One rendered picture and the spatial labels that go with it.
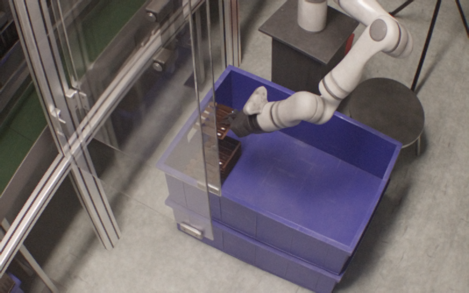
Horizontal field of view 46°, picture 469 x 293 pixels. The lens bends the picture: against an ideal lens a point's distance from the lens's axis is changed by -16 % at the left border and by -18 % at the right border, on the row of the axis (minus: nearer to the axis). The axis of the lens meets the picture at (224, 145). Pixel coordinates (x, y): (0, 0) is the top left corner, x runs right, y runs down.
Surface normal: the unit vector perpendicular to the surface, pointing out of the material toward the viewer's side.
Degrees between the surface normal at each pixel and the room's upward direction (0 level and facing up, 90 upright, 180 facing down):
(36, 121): 2
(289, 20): 0
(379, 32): 53
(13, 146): 2
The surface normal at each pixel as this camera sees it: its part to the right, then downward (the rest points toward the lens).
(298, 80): -0.58, 0.69
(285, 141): -0.03, -0.55
